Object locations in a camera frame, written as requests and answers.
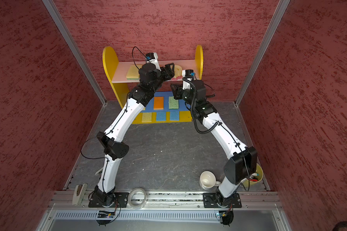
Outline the yellow smiley face sponge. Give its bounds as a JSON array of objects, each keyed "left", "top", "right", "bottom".
[{"left": 171, "top": 64, "right": 183, "bottom": 81}]

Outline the light green sponge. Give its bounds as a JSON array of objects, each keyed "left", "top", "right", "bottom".
[{"left": 168, "top": 96, "right": 179, "bottom": 110}]

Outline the orange sponge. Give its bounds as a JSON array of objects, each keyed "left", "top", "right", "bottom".
[{"left": 153, "top": 96, "right": 164, "bottom": 111}]

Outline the green scrub sponge dark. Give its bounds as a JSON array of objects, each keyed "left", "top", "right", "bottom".
[{"left": 126, "top": 64, "right": 142, "bottom": 80}]

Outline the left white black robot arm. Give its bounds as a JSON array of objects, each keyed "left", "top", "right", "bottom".
[{"left": 89, "top": 63, "right": 175, "bottom": 208}]

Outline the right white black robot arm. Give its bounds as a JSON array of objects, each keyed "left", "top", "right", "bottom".
[{"left": 171, "top": 78, "right": 257, "bottom": 203}]

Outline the blue lower shelf board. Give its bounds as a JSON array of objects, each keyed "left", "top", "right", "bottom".
[{"left": 141, "top": 91, "right": 189, "bottom": 113}]

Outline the pink upper shelf board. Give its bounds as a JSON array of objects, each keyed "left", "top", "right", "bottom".
[{"left": 105, "top": 60, "right": 203, "bottom": 83}]

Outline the yellow shelf unit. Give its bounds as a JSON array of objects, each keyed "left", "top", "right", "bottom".
[{"left": 103, "top": 45, "right": 203, "bottom": 124}]

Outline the white ceramic mug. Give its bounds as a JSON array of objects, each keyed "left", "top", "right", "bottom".
[{"left": 199, "top": 171, "right": 221, "bottom": 190}]

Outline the yellow cup with pens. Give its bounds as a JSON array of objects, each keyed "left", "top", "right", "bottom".
[{"left": 243, "top": 164, "right": 264, "bottom": 187}]

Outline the clear tape roll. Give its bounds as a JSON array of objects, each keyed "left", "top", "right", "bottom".
[{"left": 127, "top": 188, "right": 147, "bottom": 210}]

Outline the beige stapler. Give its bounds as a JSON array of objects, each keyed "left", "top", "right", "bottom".
[{"left": 72, "top": 183, "right": 88, "bottom": 206}]

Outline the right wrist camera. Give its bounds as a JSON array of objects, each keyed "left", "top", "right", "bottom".
[{"left": 182, "top": 69, "right": 195, "bottom": 90}]

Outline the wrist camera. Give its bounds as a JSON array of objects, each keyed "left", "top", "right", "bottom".
[
  {"left": 145, "top": 53, "right": 161, "bottom": 70},
  {"left": 182, "top": 69, "right": 195, "bottom": 90}
]

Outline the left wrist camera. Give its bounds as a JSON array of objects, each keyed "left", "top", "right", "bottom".
[{"left": 145, "top": 53, "right": 161, "bottom": 70}]

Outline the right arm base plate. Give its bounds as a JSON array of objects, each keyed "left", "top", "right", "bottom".
[{"left": 202, "top": 192, "right": 242, "bottom": 208}]

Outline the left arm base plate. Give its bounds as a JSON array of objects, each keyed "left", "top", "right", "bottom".
[{"left": 88, "top": 192, "right": 129, "bottom": 208}]

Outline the aluminium rail front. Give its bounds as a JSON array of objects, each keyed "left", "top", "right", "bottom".
[{"left": 47, "top": 190, "right": 283, "bottom": 211}]

